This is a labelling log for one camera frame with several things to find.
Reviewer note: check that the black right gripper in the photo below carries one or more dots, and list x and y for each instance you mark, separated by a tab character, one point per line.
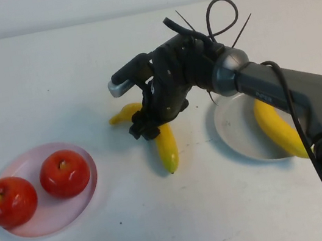
167	104

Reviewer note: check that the short curved yellow banana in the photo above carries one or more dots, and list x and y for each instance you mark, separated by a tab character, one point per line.
168	147

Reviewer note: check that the red apple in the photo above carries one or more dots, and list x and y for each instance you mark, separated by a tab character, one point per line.
65	175
11	202

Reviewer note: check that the long yellow banana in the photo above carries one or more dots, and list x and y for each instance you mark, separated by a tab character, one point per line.
276	126

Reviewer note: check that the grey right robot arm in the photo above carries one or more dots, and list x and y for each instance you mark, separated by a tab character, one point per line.
313	88

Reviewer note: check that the grey round plate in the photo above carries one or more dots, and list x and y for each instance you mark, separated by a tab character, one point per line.
236	126

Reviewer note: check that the pink round plate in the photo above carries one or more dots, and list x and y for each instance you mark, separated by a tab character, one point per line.
71	209

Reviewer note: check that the black zip tie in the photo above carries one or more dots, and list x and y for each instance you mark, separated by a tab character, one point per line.
186	21
212	97
241	30

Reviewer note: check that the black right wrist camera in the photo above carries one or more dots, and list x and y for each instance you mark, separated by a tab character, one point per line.
128	73

